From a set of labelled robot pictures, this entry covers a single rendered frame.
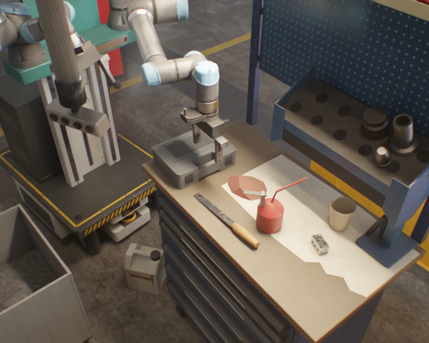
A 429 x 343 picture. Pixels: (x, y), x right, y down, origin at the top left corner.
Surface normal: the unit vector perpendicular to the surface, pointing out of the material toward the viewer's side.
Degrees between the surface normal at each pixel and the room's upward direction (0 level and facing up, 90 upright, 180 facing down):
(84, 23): 90
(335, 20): 90
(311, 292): 0
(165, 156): 0
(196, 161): 90
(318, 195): 0
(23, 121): 90
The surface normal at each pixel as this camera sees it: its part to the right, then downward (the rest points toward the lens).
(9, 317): 0.65, 0.50
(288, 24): -0.80, 0.40
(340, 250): 0.00, -0.75
